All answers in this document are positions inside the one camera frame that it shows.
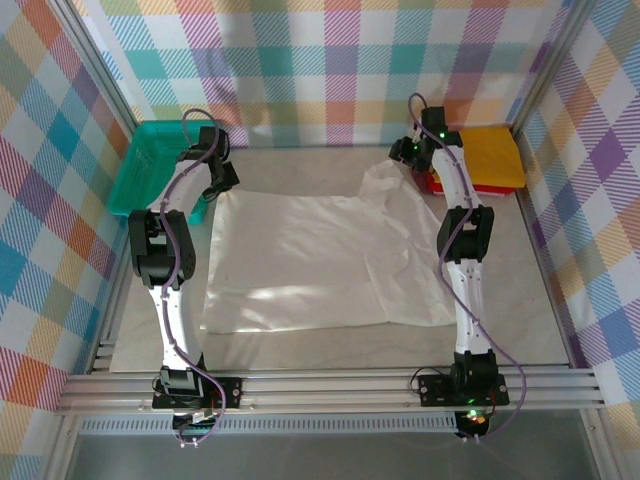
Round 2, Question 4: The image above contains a white t-shirt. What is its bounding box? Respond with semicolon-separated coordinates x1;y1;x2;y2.
199;158;459;336

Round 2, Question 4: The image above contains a teal plastic basket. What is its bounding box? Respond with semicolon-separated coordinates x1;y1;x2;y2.
108;121;209;226

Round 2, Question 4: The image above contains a folded yellow t-shirt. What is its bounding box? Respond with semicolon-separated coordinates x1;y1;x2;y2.
432;127;527;190

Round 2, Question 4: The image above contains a folded red t-shirt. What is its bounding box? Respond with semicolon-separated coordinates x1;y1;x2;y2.
412;167;516;198

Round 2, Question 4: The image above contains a green left controller board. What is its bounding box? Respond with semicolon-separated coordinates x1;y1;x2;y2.
172;412;221;449

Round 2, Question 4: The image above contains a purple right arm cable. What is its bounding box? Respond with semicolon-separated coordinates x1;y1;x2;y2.
407;92;527;441

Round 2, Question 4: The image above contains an aluminium frame upright post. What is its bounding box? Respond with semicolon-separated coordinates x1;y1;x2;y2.
49;0;140;132
505;0;601;132

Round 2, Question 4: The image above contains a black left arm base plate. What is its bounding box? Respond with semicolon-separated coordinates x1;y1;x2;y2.
151;377;244;410

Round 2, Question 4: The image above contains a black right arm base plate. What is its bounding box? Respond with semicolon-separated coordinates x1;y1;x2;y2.
417;372;510;407

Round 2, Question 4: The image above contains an aluminium frame rail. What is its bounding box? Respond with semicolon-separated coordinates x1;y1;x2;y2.
54;367;606;416

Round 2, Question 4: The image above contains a white slotted cable duct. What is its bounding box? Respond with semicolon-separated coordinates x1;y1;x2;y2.
79;413;459;435

